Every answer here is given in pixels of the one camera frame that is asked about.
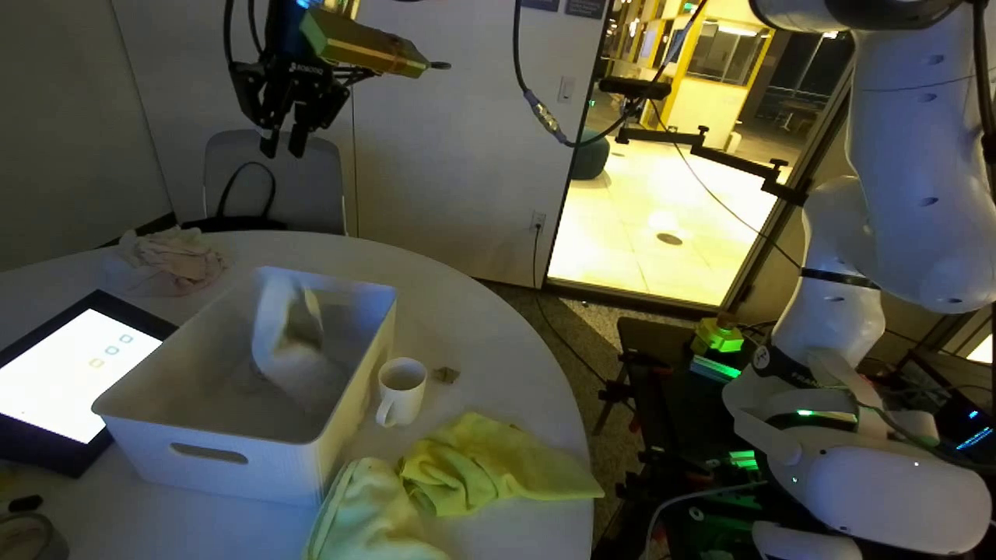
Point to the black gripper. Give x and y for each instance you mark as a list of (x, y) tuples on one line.
[(287, 40)]

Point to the white towel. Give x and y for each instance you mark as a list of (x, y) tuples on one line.
[(275, 330)]

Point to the small patterned wrapper packet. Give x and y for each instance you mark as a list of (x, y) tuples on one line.
[(449, 371)]

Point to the yellow towel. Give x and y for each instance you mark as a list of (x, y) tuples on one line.
[(500, 462)]

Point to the white plastic basket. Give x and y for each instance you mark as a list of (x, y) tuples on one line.
[(227, 468)]

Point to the grey chair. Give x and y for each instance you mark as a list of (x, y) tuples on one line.
[(311, 176)]

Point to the pink cloth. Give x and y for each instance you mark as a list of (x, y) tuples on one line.
[(182, 260)]

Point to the white paper cup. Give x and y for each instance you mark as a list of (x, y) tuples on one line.
[(399, 400)]

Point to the tablet with lit screen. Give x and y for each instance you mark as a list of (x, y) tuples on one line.
[(72, 369)]

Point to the glass door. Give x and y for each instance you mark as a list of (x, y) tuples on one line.
[(643, 228)]

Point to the black stereo camera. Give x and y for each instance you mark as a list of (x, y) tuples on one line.
[(632, 89)]

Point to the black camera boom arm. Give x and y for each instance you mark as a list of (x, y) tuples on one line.
[(774, 176)]

